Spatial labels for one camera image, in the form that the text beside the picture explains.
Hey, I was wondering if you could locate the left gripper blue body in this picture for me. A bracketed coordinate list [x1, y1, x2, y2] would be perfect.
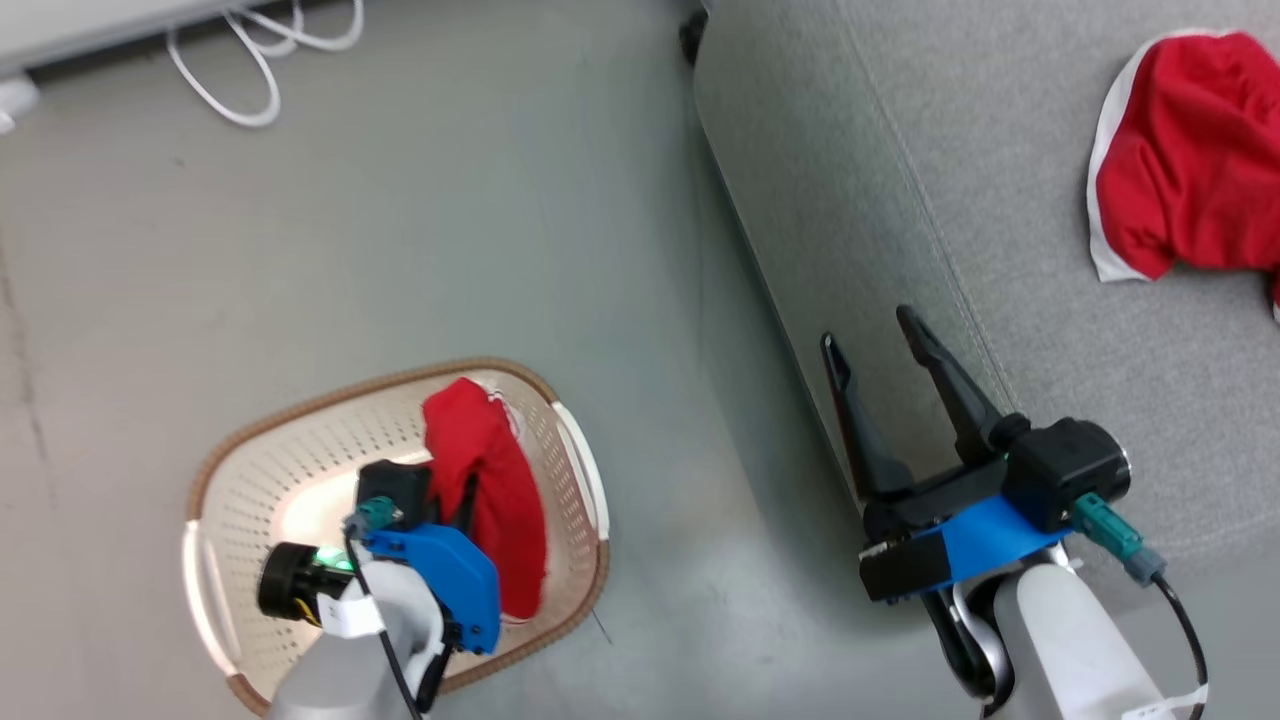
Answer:
[360, 522, 503, 657]

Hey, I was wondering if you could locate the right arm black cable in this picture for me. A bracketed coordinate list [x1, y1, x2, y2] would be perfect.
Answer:
[1148, 572, 1211, 701]

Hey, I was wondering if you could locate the red garment with white trim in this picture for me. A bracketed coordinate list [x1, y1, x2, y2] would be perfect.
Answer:
[1086, 28, 1280, 323]

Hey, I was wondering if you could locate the beige perforated laundry basket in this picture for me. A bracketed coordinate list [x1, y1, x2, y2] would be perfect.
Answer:
[181, 356, 612, 718]

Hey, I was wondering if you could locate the grey fabric sofa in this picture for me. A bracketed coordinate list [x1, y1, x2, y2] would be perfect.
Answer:
[692, 0, 1280, 621]

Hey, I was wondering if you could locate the white power strip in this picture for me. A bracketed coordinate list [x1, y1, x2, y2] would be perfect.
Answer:
[0, 73, 41, 135]

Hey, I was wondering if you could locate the white looped cable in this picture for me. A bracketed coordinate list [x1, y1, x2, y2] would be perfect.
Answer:
[164, 0, 367, 130]

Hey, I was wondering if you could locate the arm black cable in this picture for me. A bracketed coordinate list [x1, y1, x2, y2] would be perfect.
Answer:
[345, 535, 426, 720]
[1148, 572, 1211, 701]

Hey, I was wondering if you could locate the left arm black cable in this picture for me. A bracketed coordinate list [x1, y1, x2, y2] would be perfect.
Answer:
[345, 535, 426, 720]

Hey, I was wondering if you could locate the right gripper blue body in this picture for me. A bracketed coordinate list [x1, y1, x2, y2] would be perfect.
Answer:
[858, 458, 1076, 605]

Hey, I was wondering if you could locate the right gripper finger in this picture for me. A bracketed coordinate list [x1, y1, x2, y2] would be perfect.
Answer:
[894, 305, 1031, 469]
[819, 332, 917, 506]

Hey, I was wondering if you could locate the white partition panel grey frame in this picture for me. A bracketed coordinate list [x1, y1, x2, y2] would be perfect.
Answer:
[0, 0, 263, 78]

